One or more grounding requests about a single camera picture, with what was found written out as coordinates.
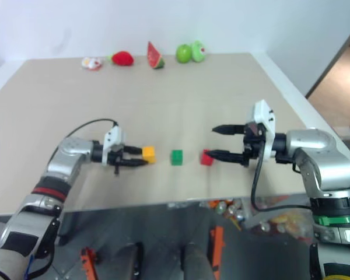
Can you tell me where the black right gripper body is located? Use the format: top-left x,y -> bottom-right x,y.
241,122 -> 267,169

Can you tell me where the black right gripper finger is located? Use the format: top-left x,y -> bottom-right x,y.
211,124 -> 246,136
206,149 -> 246,165

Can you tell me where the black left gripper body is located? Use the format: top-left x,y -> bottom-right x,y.
108,144 -> 130,176

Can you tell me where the yellow cube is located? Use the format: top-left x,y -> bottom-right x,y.
141,146 -> 158,165

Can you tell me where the red cube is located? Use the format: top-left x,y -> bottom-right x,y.
201,149 -> 215,167

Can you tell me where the green cube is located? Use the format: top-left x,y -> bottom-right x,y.
170,149 -> 184,166

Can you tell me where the bag of colourful toys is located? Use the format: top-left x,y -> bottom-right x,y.
258,212 -> 313,242
207,198 -> 249,232

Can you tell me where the green halved fruit toy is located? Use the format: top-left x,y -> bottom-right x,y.
190,40 -> 208,63

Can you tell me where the green apple toy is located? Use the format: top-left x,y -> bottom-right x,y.
175,43 -> 193,64

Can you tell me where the red strawberry toy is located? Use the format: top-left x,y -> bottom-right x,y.
110,51 -> 135,67

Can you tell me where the orange and black clamp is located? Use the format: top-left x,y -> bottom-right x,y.
209,226 -> 225,280
79,247 -> 99,280

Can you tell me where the watermelon slice toy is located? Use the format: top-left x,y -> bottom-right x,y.
146,41 -> 166,71

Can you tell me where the white and red wrapped toy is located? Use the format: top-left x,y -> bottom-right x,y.
81,55 -> 104,71

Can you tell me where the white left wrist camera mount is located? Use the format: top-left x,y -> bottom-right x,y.
101,125 -> 127,167

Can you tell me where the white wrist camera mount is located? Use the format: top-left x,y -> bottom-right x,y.
101,125 -> 127,167
251,99 -> 278,162

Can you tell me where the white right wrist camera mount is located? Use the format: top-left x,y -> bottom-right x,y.
251,99 -> 278,162

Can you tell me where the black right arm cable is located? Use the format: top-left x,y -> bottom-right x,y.
250,150 -> 313,213

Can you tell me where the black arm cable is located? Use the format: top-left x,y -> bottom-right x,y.
250,150 -> 313,213
50,117 -> 120,164

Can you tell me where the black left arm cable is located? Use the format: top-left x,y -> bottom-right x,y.
50,117 -> 120,164

